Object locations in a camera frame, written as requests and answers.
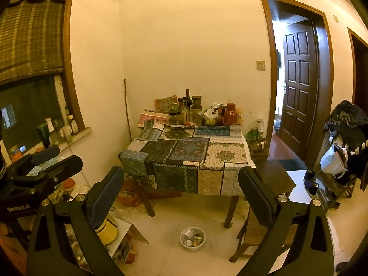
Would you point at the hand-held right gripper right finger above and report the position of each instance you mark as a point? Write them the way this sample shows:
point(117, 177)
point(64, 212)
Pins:
point(253, 191)

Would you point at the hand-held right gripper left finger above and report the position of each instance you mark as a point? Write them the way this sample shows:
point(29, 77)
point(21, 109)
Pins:
point(105, 195)

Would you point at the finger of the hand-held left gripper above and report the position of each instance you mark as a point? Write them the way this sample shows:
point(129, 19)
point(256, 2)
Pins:
point(60, 166)
point(46, 153)

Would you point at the green wrapper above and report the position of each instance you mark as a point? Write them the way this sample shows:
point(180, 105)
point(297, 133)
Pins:
point(198, 240)

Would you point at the brown cardboard box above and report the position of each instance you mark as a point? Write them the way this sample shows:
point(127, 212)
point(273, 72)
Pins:
point(190, 233)

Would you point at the white plastic waste bin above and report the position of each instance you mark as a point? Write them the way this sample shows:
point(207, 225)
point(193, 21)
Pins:
point(184, 243)

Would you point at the dark green bottle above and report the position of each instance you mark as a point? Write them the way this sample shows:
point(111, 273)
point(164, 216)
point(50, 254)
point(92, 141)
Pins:
point(43, 136)

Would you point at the orange lidded jar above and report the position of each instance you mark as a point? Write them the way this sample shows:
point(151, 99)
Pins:
point(68, 184)

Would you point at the white capped bottle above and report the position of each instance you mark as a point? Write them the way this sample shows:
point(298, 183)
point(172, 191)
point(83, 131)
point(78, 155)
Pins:
point(51, 130)

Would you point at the red plastic bag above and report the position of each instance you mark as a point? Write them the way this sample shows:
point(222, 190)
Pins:
point(132, 198)

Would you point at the dark wooden stool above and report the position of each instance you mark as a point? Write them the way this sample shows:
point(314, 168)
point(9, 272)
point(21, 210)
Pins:
point(279, 178)

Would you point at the small wooden side table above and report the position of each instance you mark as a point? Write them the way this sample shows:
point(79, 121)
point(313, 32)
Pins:
point(258, 156)

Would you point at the small labelled bottle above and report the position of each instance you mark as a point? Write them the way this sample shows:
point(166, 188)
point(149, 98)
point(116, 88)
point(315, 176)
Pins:
point(73, 125)

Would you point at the white cardboard sheet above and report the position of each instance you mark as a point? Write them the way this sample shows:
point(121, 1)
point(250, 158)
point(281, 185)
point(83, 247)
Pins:
point(129, 233)

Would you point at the white flat board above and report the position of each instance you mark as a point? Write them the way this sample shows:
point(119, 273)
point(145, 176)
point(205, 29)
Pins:
point(299, 189)

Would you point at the gold lidded jar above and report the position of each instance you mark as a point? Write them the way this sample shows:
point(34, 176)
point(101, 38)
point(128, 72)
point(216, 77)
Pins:
point(258, 144)

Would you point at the dark doormat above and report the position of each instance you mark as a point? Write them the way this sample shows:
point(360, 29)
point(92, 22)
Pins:
point(291, 164)

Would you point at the wooden framed window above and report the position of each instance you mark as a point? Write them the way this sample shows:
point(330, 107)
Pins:
point(28, 106)

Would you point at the dark shoe white sole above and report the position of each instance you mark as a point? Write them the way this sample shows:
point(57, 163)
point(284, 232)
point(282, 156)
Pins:
point(309, 175)
point(312, 189)

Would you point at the white lidded glass jar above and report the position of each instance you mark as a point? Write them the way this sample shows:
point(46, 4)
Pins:
point(260, 127)

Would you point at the patchwork tablecloth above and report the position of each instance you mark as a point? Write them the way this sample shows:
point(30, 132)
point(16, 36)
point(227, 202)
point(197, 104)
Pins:
point(184, 155)

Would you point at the red thermos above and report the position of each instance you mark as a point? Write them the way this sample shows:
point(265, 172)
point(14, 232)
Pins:
point(230, 115)

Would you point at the white hanging bag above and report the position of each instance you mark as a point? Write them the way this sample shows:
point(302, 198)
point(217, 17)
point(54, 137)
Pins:
point(330, 161)

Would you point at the white labelled jar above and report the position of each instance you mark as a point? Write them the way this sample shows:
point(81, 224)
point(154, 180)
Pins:
point(209, 118)

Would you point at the thin wooden stick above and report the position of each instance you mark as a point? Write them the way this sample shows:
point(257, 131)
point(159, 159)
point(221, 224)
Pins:
point(127, 112)

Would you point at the wooden clothes rack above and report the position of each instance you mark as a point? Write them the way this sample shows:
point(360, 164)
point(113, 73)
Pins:
point(342, 189)

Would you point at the pink printed carton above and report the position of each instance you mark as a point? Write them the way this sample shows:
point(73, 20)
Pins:
point(152, 119)

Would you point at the large glass jar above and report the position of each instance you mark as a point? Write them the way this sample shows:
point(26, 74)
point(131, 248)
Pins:
point(196, 116)

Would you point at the clear labelled liquor bottle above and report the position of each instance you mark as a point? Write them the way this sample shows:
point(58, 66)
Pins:
point(185, 113)

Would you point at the black lidded glass jar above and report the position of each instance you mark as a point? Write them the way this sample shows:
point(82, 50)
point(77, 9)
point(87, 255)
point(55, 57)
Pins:
point(174, 118)

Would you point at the brown ceramic cup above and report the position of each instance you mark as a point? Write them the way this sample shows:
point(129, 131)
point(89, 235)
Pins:
point(196, 102)

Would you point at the brown panelled door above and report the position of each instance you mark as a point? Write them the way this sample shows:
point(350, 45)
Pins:
point(297, 92)

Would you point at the floral patterned box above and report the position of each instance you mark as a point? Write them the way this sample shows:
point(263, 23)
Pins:
point(165, 103)

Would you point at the green capped bottle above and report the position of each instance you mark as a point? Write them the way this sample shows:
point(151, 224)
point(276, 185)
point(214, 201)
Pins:
point(174, 107)

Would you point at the dark wine bottle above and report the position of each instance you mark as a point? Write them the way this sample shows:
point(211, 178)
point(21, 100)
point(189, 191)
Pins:
point(188, 97)

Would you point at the brown lidded jar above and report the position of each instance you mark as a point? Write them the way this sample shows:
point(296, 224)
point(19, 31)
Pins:
point(181, 101)

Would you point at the dark clothes pile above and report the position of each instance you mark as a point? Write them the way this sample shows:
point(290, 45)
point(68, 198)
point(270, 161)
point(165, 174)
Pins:
point(349, 120)

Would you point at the woven window blind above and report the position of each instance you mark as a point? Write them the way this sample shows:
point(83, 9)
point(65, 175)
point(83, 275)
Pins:
point(28, 34)

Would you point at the beige light switch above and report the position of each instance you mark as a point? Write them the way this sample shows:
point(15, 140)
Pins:
point(261, 65)

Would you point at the dark wooden door frame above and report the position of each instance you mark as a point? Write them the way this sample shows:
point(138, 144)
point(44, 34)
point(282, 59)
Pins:
point(352, 63)

